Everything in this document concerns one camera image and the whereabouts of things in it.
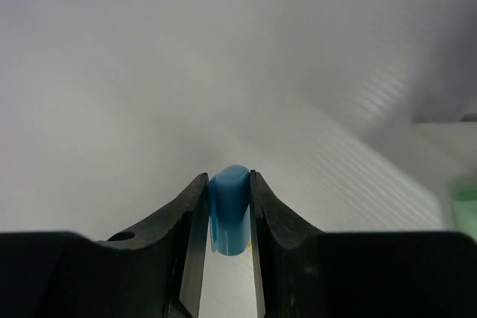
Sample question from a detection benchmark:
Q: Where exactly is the blue marker cap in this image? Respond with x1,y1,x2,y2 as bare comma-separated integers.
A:
208,165,250,256

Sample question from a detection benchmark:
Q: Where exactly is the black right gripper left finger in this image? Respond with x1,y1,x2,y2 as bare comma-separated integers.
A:
1,174,209,317

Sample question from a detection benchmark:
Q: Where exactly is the green marker cap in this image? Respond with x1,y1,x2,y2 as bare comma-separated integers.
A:
453,185,476,236

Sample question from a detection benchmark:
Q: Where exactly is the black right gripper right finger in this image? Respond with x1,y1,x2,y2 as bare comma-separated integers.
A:
250,171,476,317

